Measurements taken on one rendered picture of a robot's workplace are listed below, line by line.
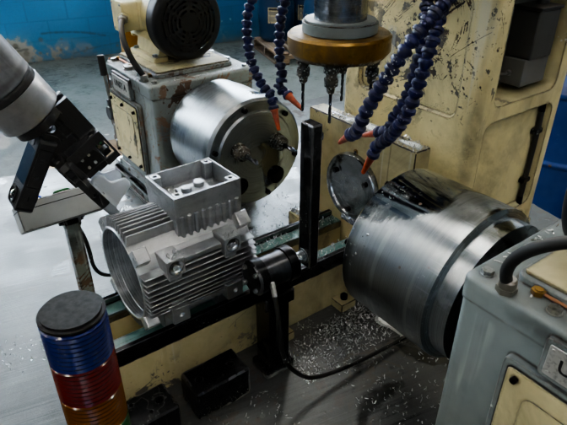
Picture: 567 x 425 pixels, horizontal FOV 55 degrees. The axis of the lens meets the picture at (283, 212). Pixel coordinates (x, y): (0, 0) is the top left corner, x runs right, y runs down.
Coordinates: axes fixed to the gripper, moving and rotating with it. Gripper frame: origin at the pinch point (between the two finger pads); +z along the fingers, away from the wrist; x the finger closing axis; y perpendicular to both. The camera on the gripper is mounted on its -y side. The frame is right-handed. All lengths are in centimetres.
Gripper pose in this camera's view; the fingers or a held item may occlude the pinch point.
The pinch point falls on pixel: (112, 212)
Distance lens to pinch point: 92.7
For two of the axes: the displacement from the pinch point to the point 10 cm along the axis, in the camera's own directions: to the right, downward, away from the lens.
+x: -5.9, -4.1, 6.9
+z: 4.1, 5.9, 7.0
